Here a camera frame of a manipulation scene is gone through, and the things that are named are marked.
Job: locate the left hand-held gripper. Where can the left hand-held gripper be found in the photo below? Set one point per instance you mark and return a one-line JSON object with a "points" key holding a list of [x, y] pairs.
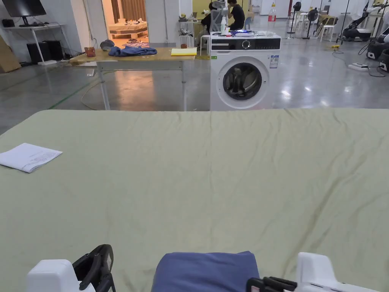
{"points": [[51, 276]]}

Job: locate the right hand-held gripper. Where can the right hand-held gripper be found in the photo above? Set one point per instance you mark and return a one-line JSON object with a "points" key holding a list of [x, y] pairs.
{"points": [[319, 273]]}

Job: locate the dark blue garment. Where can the dark blue garment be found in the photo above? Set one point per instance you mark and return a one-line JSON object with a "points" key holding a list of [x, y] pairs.
{"points": [[206, 272]]}

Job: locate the white printed paper sheets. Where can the white printed paper sheets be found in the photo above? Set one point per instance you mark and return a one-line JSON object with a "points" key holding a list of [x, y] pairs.
{"points": [[29, 157]]}

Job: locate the white washing machine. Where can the white washing machine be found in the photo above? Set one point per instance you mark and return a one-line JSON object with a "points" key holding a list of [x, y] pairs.
{"points": [[244, 70]]}

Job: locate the black computer tower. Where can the black computer tower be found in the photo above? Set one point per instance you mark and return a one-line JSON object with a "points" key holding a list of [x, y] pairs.
{"points": [[45, 51]]}

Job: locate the brown cardboard sheet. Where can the brown cardboard sheet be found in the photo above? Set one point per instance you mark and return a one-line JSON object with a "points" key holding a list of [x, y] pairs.
{"points": [[7, 57]]}

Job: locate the white power strip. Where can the white power strip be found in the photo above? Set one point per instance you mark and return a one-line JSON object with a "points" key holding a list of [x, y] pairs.
{"points": [[358, 65]]}

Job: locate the show room bed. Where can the show room bed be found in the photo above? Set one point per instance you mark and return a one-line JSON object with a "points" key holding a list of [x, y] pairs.
{"points": [[127, 29]]}

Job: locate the small white shelf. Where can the small white shelf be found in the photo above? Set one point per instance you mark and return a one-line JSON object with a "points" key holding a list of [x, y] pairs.
{"points": [[186, 30]]}

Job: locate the white and black robot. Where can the white and black robot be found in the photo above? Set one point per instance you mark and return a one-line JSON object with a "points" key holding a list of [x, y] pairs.
{"points": [[357, 29], [378, 50]]}

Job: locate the white desk with monitor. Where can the white desk with monitor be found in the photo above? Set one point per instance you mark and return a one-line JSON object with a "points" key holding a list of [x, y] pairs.
{"points": [[27, 21]]}

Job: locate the clear bottle with orange cap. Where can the clear bottle with orange cap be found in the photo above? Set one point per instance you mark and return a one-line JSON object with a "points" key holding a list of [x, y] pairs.
{"points": [[272, 13]]}

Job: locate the black standing fan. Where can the black standing fan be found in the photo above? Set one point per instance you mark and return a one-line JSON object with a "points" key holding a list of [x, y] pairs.
{"points": [[313, 14], [296, 7]]}

